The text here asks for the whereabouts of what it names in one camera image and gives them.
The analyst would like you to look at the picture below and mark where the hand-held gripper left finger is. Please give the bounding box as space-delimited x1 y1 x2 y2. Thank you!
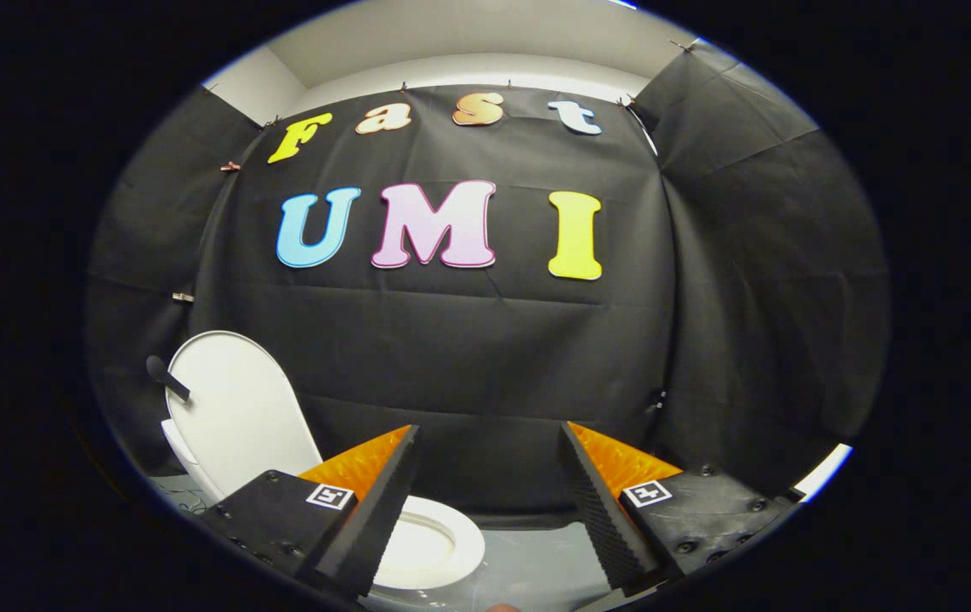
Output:
201 423 421 600

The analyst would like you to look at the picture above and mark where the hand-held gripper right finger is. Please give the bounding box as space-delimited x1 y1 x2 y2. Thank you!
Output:
558 421 797 598

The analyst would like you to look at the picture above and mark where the black lid pull strap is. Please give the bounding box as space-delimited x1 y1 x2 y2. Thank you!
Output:
145 355 192 404

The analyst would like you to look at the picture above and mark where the white toilet seat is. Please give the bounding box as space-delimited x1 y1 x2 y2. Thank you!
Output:
371 495 487 591

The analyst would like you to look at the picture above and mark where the white toilet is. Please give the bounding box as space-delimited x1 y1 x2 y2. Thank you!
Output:
160 418 487 609

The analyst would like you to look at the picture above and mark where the black backdrop cloth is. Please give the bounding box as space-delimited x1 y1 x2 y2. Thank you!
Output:
84 38 890 530

